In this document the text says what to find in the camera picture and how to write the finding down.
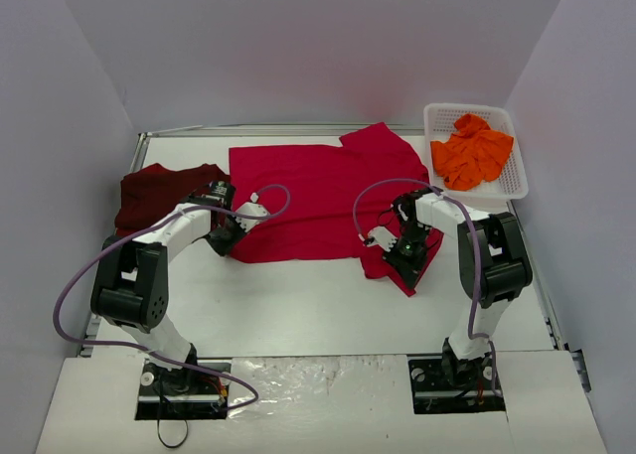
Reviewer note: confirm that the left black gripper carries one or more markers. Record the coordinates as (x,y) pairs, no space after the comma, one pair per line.
(222,241)

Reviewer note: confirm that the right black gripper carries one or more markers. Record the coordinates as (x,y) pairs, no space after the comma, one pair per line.
(404,263)

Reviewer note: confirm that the bright red t shirt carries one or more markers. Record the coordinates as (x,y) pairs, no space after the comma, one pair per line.
(327,195)

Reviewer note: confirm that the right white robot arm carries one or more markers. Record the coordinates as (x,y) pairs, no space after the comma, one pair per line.
(493,267)

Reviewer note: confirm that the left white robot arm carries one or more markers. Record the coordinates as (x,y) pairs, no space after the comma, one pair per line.
(131,286)

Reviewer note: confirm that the dark red folded t shirt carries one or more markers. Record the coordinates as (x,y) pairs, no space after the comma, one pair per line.
(150,194)

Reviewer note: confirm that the white plastic basket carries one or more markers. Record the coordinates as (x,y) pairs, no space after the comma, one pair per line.
(438,125)

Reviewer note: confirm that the orange t shirt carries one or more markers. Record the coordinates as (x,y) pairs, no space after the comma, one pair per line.
(473,154)

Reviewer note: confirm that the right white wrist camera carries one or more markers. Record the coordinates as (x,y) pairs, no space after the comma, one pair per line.
(382,237)

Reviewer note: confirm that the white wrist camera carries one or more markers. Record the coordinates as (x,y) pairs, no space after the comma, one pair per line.
(382,237)
(250,214)

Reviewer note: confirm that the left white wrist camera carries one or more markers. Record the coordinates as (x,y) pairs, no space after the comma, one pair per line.
(250,214)

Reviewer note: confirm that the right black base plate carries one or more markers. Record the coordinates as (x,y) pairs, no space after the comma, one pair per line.
(432,392)

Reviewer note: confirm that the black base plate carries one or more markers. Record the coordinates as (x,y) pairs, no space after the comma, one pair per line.
(432,392)
(180,395)

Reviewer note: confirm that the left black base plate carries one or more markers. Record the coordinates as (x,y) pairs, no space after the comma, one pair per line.
(180,395)

